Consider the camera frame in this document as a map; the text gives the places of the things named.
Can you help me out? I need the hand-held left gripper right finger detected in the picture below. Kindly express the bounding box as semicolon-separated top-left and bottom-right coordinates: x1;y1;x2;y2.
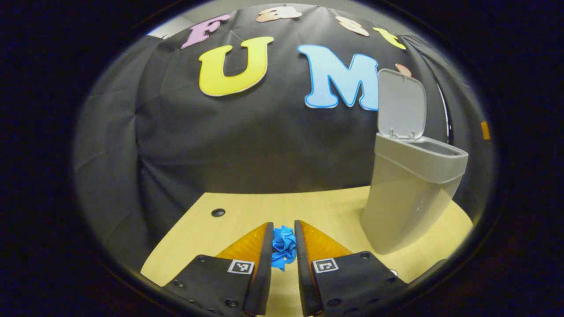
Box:
294;220;408;317

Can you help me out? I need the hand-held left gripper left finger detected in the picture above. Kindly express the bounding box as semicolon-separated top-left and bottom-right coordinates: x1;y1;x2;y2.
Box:
163;222;275;317

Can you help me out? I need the blue paper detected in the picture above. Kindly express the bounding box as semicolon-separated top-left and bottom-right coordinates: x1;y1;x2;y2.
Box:
271;225;297;271

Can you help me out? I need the white desktop garbage bin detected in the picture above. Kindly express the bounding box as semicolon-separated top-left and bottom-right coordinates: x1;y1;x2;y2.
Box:
360;68;469;255

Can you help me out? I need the wooden desktop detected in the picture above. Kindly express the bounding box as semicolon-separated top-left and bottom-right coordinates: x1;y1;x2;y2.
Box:
140;185;474;317

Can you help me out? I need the black backdrop cloth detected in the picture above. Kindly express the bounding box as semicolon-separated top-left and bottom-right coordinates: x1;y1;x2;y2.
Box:
74;4;494;273

